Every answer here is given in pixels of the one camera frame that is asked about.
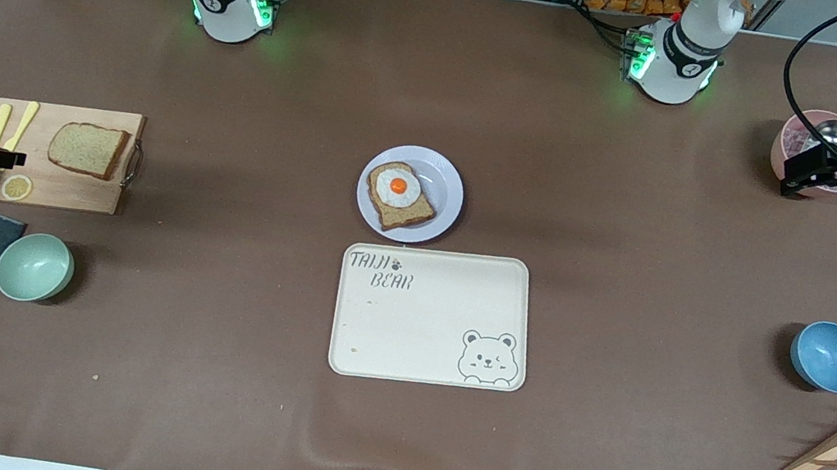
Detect lemon slice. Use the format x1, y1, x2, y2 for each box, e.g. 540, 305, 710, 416
0, 172, 34, 203

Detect mint green bowl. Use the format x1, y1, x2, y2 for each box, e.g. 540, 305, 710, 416
0, 227, 80, 308

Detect pale lavender round plate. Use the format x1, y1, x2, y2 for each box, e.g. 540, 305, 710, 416
350, 137, 471, 251

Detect fried egg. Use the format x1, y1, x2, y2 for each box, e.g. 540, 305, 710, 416
373, 166, 425, 211

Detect yellow plastic knife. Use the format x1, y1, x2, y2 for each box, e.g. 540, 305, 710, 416
0, 97, 41, 175

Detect plain brown bread slice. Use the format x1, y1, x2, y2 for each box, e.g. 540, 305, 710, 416
45, 118, 131, 184

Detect wooden cutting board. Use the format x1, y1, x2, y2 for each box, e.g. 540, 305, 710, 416
0, 93, 151, 223

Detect pink bowl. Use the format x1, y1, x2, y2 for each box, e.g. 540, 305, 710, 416
765, 104, 837, 201

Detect blue bowl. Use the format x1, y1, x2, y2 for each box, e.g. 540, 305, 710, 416
784, 316, 837, 394

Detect cream bear print tray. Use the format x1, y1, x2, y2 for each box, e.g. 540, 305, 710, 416
325, 234, 543, 402

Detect clear ice cubes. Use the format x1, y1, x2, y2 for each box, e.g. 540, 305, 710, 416
780, 116, 826, 159

